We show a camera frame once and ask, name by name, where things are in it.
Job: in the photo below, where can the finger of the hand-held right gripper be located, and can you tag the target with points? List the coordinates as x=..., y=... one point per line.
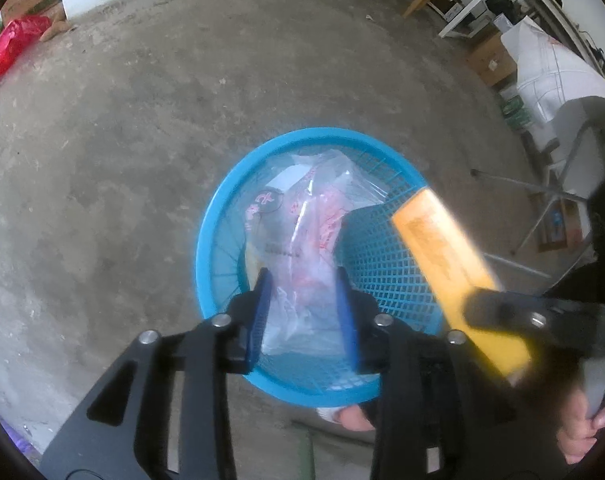
x=512, y=315

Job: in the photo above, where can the brown carton with blue label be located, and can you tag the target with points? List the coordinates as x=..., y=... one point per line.
x=557, y=225

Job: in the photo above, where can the person's right hand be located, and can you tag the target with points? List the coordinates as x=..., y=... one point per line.
x=577, y=430

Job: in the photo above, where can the blue plastic mesh basket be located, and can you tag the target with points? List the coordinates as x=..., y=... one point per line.
x=382, y=270

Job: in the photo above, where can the plain brown cardboard box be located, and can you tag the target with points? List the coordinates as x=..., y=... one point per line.
x=492, y=60

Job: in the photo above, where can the white desk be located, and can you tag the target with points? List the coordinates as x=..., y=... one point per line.
x=482, y=2

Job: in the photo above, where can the green and white carton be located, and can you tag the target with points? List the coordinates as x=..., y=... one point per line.
x=514, y=110

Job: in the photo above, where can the red plastic bag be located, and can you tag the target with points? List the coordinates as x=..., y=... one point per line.
x=12, y=45

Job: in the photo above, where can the purple cloth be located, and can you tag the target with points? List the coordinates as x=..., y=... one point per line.
x=17, y=440

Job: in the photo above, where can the clear red-printed plastic bag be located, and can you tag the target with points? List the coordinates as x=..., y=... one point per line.
x=307, y=240

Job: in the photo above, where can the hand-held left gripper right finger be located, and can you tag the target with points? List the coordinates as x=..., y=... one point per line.
x=347, y=320

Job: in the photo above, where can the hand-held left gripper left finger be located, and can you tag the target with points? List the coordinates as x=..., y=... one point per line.
x=260, y=310

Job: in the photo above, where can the small tan lump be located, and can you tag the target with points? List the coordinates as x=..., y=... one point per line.
x=57, y=29

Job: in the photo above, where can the yellow and white carton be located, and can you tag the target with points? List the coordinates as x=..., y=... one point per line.
x=432, y=240

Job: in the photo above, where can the metal table frame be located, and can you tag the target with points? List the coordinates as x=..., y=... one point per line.
x=532, y=187

